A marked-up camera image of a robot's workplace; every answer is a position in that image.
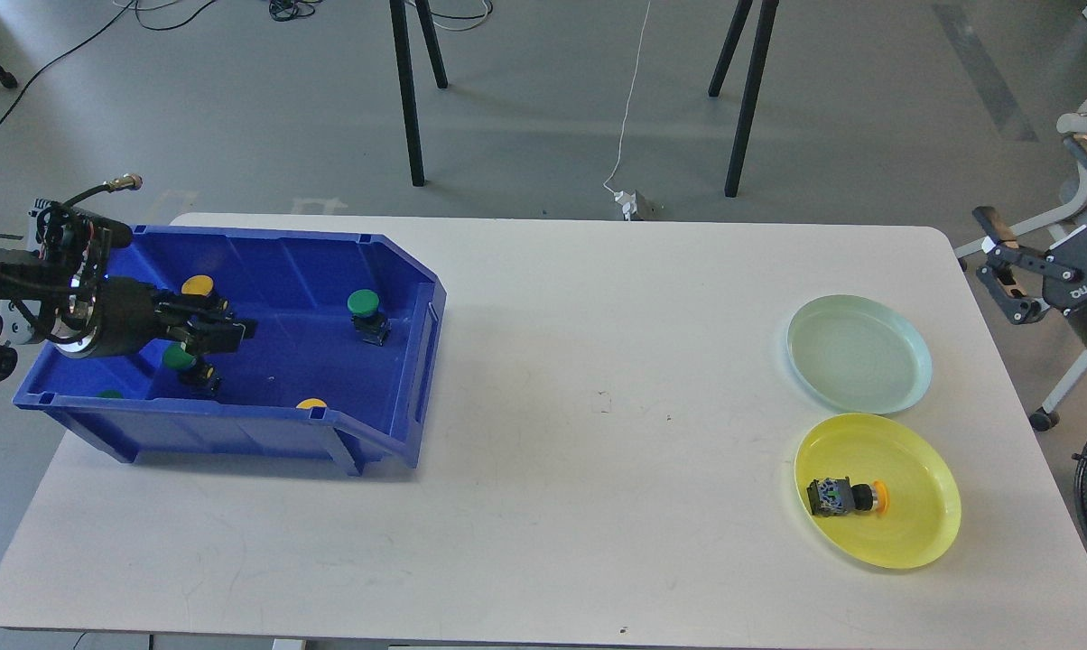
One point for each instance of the light green plate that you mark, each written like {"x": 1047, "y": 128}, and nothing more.
{"x": 858, "y": 356}

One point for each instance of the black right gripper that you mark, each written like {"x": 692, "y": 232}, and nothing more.
{"x": 1066, "y": 273}

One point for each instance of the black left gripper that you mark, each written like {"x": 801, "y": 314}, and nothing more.
{"x": 130, "y": 314}

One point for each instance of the black tripod left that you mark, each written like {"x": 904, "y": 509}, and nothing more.
{"x": 405, "y": 76}

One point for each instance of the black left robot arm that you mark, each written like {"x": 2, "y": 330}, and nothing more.
{"x": 66, "y": 296}

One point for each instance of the yellow plate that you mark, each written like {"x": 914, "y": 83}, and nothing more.
{"x": 925, "y": 511}

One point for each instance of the black tripod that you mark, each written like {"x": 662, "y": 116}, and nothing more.
{"x": 405, "y": 76}
{"x": 760, "y": 45}

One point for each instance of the yellow push button back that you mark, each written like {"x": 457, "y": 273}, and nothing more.
{"x": 199, "y": 285}

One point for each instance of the blue plastic bin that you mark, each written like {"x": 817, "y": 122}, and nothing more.
{"x": 295, "y": 285}

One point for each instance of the green push button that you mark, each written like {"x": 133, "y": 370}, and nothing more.
{"x": 193, "y": 372}
{"x": 368, "y": 319}

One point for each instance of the black tripod right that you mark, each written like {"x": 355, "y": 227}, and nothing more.
{"x": 760, "y": 45}

